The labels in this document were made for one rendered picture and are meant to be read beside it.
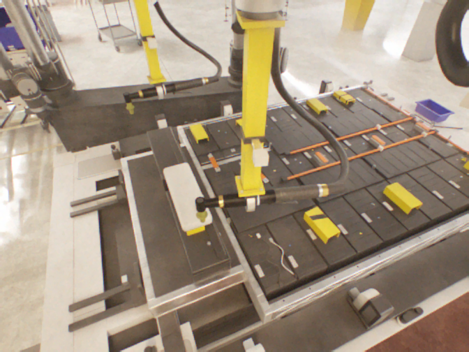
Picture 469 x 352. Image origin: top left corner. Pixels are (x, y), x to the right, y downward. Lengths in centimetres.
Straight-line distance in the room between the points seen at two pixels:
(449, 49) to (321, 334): 100
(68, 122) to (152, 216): 152
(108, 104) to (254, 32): 198
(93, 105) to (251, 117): 196
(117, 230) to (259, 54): 128
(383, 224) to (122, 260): 126
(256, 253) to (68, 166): 137
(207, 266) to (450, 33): 90
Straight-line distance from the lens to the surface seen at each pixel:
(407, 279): 146
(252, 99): 63
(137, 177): 155
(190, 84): 152
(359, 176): 158
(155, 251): 123
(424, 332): 245
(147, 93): 148
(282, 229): 125
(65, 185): 192
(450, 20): 58
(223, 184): 140
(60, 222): 172
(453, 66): 56
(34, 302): 260
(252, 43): 58
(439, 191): 172
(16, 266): 285
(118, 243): 158
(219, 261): 104
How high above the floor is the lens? 202
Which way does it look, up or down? 45 degrees down
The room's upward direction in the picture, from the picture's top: straight up
